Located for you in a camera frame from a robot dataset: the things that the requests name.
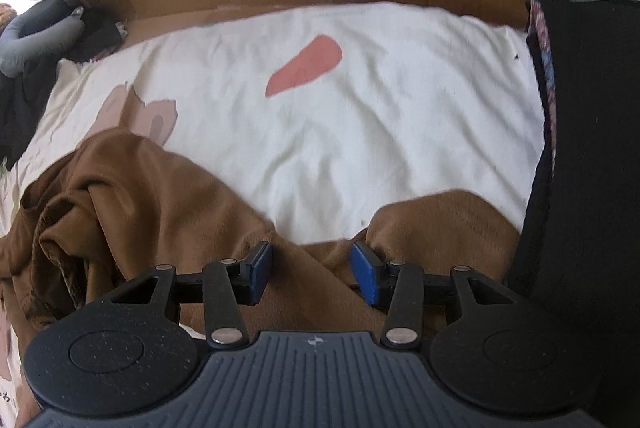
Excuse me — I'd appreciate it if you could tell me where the crumpled black garment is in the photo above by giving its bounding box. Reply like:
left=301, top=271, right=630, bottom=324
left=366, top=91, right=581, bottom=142
left=0, top=8, right=126, bottom=169

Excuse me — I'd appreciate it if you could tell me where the brown printed t-shirt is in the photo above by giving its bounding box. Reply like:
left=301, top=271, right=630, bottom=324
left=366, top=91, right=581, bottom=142
left=0, top=128, right=523, bottom=344

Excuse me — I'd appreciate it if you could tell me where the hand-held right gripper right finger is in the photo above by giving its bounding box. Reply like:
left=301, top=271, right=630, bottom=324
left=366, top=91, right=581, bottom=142
left=348, top=240, right=526, bottom=350

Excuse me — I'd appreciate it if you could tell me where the grey neck pillow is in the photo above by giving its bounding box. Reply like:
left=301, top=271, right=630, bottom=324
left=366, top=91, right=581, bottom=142
left=0, top=0, right=84, bottom=78

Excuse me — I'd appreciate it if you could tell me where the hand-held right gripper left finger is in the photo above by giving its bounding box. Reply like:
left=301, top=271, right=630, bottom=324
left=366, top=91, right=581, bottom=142
left=107, top=240, right=273, bottom=351

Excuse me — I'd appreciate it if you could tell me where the cream bear printed blanket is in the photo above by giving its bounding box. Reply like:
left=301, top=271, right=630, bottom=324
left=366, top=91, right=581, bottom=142
left=0, top=3, right=556, bottom=428

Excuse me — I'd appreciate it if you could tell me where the folded black fleece garment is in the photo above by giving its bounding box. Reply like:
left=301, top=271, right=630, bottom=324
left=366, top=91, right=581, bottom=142
left=505, top=0, right=640, bottom=428

